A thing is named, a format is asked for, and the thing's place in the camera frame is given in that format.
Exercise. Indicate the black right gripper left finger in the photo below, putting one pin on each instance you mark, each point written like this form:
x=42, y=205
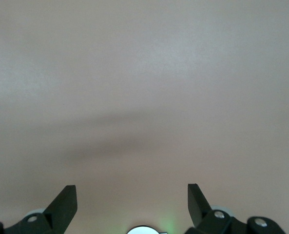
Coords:
x=59, y=214

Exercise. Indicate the brown table mat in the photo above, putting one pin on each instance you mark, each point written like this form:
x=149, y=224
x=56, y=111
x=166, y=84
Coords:
x=144, y=73

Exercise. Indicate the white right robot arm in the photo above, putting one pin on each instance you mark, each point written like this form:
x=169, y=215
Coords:
x=144, y=231

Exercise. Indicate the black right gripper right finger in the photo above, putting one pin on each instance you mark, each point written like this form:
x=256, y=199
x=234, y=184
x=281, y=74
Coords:
x=198, y=209

